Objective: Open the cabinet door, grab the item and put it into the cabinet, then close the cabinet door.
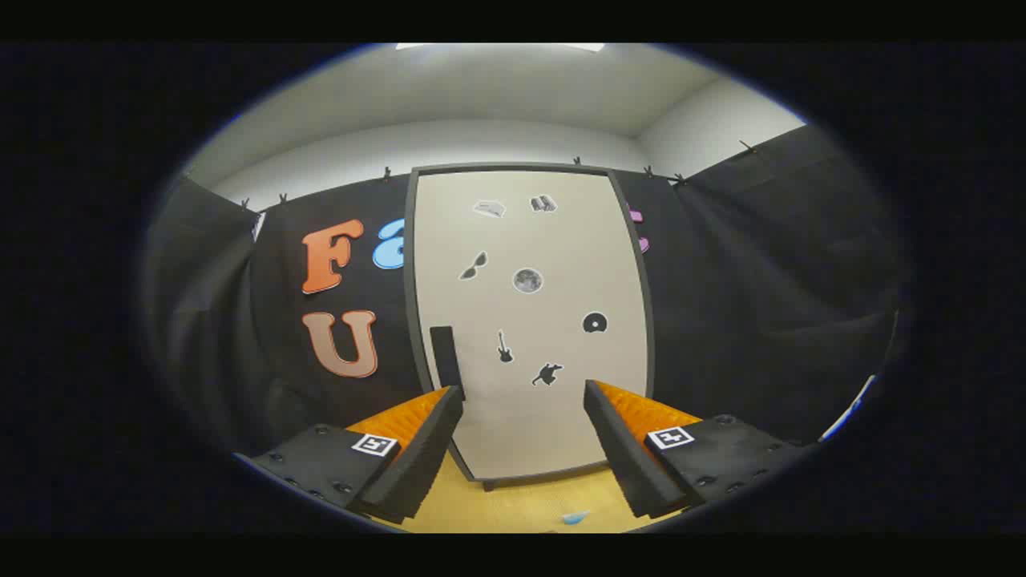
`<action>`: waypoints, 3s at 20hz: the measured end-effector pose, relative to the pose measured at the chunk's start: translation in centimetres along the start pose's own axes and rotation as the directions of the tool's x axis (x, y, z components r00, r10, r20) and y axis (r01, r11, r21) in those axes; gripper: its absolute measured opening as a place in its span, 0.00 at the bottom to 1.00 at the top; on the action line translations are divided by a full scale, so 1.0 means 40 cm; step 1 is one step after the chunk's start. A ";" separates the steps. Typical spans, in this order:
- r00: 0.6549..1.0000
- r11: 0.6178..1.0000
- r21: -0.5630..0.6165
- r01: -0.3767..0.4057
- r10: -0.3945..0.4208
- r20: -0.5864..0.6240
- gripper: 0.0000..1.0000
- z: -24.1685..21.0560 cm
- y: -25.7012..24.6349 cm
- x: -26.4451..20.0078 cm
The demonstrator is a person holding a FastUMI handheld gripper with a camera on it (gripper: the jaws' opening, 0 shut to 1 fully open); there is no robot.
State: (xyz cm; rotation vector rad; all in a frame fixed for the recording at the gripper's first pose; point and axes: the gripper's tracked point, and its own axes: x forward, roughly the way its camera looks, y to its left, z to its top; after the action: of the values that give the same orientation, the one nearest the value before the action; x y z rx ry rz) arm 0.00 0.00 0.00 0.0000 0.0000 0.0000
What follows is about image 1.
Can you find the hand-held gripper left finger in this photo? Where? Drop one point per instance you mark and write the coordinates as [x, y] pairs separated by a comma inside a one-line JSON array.
[[417, 457]]

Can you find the white cabinet door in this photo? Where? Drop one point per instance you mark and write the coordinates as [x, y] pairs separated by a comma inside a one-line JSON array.
[[553, 417]]

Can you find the blue and white tube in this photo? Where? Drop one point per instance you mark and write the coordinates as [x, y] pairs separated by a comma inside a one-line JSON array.
[[575, 518]]

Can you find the black backdrop cloth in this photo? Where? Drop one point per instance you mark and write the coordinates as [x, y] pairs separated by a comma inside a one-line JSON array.
[[761, 304]]

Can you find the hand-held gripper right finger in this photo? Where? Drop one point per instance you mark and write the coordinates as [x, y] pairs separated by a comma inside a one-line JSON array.
[[621, 449]]

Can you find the grey cabinet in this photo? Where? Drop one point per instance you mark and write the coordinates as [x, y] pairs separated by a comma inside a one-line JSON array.
[[409, 264]]

